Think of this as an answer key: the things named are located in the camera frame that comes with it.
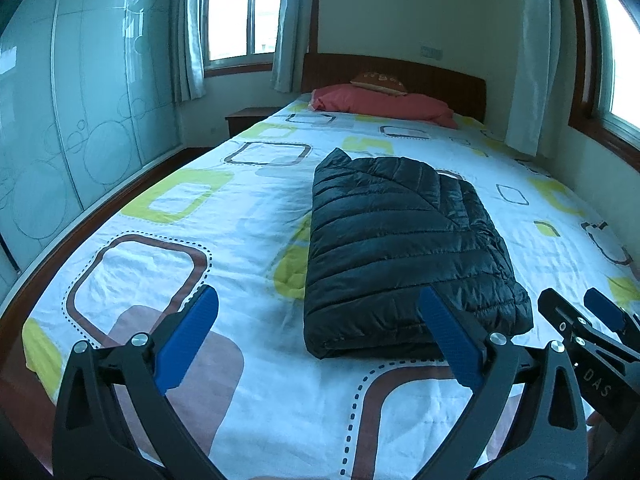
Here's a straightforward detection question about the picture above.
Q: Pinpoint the brown wooden headboard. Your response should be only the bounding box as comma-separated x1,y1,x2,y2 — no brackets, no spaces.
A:
301,52,488,123

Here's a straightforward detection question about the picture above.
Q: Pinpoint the frosted glass sliding wardrobe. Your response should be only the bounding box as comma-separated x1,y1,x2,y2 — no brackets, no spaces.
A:
0,0,188,286

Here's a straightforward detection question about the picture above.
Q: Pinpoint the black quilted puffer jacket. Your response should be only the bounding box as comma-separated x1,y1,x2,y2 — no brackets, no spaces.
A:
302,147,535,361

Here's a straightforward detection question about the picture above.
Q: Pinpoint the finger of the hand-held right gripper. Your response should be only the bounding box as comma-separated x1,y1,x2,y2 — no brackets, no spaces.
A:
537,287,626,361
583,287,640,356

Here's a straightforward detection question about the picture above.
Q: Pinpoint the pink pillow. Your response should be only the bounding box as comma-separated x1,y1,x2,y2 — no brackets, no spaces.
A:
307,84,460,130

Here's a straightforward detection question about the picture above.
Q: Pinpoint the brown wooden nightstand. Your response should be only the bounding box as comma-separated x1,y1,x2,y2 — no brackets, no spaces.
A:
225,106,283,138

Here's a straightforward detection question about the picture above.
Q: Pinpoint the small window with brown sill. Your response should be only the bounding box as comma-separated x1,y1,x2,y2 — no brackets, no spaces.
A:
197,0,288,78

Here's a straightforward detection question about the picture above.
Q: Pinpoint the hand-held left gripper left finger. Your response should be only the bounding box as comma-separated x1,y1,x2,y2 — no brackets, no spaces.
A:
51,284,221,480

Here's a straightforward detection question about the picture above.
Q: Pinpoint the large window with brown frame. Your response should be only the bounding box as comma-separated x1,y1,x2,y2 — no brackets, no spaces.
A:
565,0,640,161

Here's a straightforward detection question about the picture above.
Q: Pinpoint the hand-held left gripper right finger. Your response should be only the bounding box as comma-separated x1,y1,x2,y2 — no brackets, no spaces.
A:
419,286,588,480

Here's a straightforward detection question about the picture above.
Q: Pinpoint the bed with patterned sheet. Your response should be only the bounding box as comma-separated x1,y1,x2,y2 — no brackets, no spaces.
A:
20,91,640,480

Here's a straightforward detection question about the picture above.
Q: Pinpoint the narrow white curtain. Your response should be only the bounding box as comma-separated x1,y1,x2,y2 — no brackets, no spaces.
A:
172,0,207,103

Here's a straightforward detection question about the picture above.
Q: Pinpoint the small brown cushion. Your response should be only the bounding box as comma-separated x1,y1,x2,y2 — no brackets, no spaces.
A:
350,71,408,97

